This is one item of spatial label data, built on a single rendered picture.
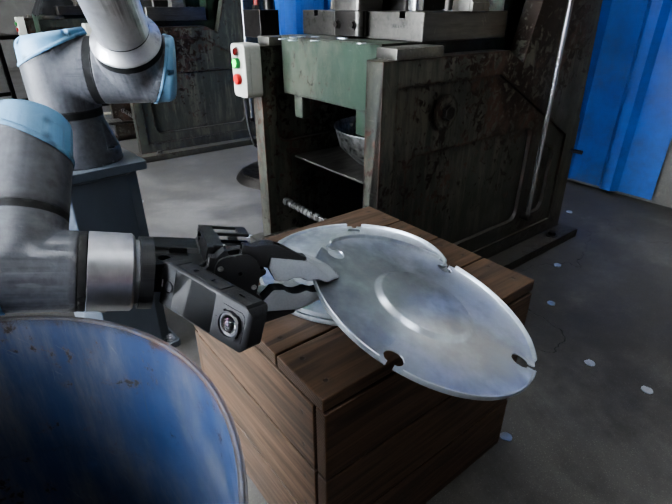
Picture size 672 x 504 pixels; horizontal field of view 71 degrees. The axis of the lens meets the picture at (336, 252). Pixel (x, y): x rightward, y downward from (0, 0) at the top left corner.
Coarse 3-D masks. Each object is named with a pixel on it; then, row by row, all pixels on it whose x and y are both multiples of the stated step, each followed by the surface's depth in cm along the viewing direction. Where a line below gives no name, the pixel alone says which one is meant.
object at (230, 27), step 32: (160, 0) 238; (192, 0) 265; (224, 0) 240; (160, 32) 229; (192, 32) 237; (224, 32) 246; (192, 64) 243; (224, 64) 253; (192, 96) 250; (224, 96) 261; (128, 128) 281; (160, 128) 247; (192, 128) 256; (224, 128) 267
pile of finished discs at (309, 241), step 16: (336, 224) 86; (368, 224) 86; (288, 240) 81; (304, 240) 81; (320, 240) 81; (400, 240) 81; (416, 240) 81; (336, 256) 75; (448, 272) 71; (320, 304) 64; (320, 320) 61
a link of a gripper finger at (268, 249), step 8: (264, 240) 49; (240, 248) 48; (248, 248) 47; (256, 248) 48; (264, 248) 48; (272, 248) 48; (280, 248) 49; (288, 248) 50; (256, 256) 48; (264, 256) 48; (272, 256) 49; (280, 256) 49; (288, 256) 49; (296, 256) 50; (304, 256) 50; (264, 264) 49
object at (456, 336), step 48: (336, 240) 63; (384, 240) 69; (336, 288) 54; (384, 288) 56; (432, 288) 61; (480, 288) 68; (384, 336) 49; (432, 336) 52; (480, 336) 57; (528, 336) 60; (432, 384) 45; (480, 384) 49; (528, 384) 51
